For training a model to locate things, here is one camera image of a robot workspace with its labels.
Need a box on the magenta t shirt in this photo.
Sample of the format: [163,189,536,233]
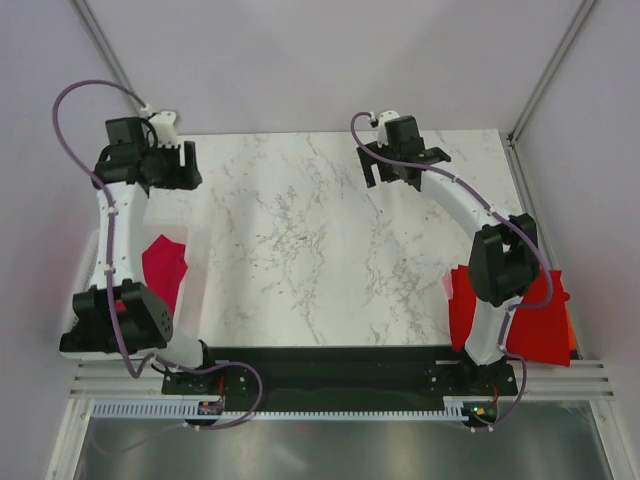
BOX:
[142,235,188,313]

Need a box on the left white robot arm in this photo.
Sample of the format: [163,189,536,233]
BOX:
[59,110,220,393]

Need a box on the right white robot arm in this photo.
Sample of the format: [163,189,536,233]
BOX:
[353,110,549,394]

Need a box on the folded red t shirt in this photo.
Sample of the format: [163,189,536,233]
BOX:
[443,265,572,367]

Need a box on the folded orange t shirt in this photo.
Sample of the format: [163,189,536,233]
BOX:
[567,318,577,352]

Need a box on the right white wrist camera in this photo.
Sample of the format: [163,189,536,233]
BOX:
[369,110,400,147]

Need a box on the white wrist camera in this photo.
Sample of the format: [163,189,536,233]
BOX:
[369,110,400,147]
[139,104,179,149]

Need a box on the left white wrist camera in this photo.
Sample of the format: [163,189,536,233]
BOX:
[139,104,179,149]

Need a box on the left aluminium corner post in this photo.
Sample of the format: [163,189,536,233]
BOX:
[68,0,134,91]

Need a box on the aluminium corner post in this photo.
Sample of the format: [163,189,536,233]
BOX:
[68,0,134,91]
[503,0,599,148]

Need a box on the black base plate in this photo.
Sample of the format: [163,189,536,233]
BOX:
[162,346,517,411]

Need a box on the right aluminium corner post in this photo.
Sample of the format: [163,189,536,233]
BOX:
[503,0,599,148]

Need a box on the grey slotted cable duct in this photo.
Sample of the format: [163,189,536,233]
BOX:
[91,398,469,422]

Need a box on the aluminium rail frame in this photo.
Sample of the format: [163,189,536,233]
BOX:
[47,346,614,479]

